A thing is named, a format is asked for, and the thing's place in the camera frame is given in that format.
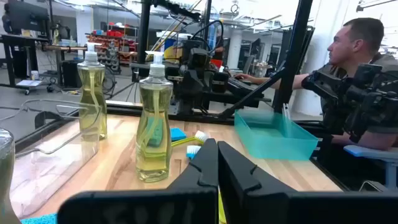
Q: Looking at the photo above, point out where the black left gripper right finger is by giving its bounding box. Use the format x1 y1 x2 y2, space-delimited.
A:
218 141 398 224

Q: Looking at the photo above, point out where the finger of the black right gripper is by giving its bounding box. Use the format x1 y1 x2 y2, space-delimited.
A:
201 70 229 105
179 70 203 105

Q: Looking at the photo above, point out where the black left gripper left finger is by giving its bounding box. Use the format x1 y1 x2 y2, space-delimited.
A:
57 138 220 224

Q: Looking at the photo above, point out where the yellow dish brush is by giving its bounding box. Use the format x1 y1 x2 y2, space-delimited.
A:
218 188 227 224

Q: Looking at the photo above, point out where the blue dish brush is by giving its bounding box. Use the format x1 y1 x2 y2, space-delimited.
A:
185 144 202 161

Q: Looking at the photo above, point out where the blue sponge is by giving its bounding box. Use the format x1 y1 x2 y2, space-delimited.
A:
20 212 58 224
170 127 188 142

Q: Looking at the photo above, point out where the lime green dish brush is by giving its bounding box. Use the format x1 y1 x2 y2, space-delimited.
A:
170 130 210 147

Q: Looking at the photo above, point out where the yellow blue container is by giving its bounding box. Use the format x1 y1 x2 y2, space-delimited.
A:
163 37 185 63

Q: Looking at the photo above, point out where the white pillar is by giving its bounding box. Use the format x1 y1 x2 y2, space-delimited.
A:
228 29 244 70

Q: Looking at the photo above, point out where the teal plastic bin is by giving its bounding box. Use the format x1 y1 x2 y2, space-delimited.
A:
233 108 320 162

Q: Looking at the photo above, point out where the black floor fan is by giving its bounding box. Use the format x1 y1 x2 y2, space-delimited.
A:
102 65 118 94

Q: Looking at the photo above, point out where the red parts shelf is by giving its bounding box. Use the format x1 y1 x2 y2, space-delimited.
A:
86 29 139 67

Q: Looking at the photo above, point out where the blue chair armrest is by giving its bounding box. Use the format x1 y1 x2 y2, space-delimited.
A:
343 144 398 189

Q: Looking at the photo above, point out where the black computer tower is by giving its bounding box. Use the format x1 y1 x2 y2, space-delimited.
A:
60 58 85 90

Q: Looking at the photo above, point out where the copper top table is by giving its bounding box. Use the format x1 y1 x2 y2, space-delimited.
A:
42 44 88 53

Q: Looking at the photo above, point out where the clear plastic bin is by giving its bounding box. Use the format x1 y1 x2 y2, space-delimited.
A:
0 98 103 219

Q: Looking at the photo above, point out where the person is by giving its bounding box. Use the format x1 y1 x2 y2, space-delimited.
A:
234 17 398 190

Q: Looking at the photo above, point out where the black monitor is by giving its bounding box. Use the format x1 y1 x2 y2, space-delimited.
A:
1 0 50 35

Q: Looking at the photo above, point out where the black standing desk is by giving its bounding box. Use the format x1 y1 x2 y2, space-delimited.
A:
0 33 52 90

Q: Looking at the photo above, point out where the black aluminium table frame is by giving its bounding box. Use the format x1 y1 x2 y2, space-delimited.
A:
14 0 351 191

